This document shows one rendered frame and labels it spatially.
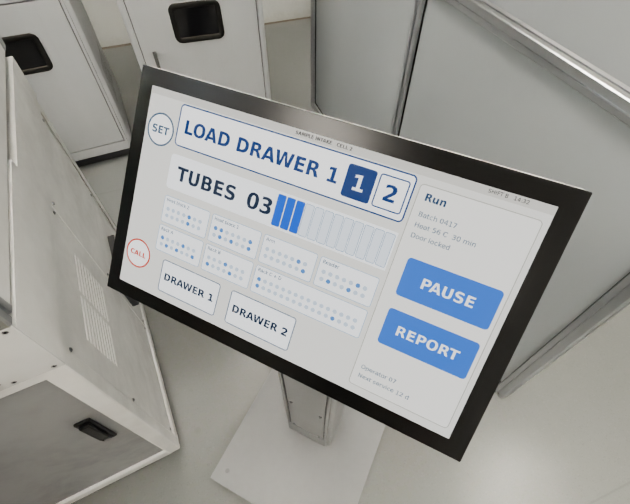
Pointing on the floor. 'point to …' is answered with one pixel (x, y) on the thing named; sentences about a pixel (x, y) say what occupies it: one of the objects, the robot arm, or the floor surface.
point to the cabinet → (78, 369)
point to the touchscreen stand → (299, 448)
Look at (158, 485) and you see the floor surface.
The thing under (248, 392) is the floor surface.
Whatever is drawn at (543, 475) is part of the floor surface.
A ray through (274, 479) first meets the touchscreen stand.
